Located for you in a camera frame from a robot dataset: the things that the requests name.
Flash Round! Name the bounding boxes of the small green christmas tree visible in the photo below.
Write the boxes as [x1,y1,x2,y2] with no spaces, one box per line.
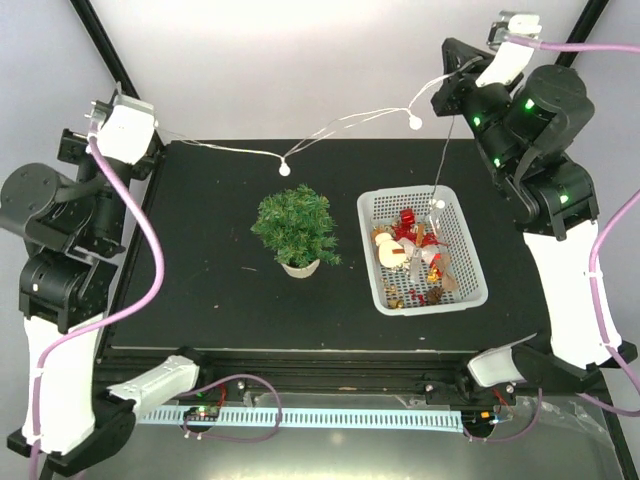
[251,184,342,279]

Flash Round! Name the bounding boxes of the white bulb light string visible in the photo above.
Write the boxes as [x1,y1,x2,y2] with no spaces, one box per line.
[159,57,481,281]

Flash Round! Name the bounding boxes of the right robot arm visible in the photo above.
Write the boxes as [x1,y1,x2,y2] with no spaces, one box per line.
[431,38,638,403]

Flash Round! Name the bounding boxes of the gold bell ornament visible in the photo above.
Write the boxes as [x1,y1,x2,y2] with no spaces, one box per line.
[388,298,405,309]

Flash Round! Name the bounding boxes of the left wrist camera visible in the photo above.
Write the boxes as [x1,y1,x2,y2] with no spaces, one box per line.
[86,92,157,165]

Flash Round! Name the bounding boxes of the brown pine cone ornament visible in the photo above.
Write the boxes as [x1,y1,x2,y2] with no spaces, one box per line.
[426,286,445,305]

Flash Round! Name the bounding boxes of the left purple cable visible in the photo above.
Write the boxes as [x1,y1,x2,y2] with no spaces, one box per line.
[27,134,282,480]

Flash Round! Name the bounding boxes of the black frame post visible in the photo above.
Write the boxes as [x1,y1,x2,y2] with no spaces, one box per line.
[555,0,609,68]
[70,0,141,104]

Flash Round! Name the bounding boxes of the white perforated plastic basket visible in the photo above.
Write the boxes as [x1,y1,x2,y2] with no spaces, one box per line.
[357,185,488,316]

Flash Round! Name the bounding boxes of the small circuit board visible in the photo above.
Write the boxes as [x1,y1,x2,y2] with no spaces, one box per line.
[183,406,220,422]

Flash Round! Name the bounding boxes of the light blue slotted cable duct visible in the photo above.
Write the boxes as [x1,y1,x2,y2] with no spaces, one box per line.
[139,405,463,433]

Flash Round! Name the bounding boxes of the wooden snowman ornament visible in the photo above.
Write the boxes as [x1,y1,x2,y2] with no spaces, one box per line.
[374,232,407,269]

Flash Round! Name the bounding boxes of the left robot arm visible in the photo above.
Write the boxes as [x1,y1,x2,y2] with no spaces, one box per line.
[1,130,215,479]

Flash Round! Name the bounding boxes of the right black frame post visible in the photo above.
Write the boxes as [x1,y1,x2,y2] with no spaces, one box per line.
[555,0,609,68]

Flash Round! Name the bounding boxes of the red gift box ornament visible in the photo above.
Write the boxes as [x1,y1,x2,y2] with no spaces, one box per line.
[399,208,416,228]

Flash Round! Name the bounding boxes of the left black frame post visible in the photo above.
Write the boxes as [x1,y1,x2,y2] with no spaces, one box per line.
[70,0,141,104]

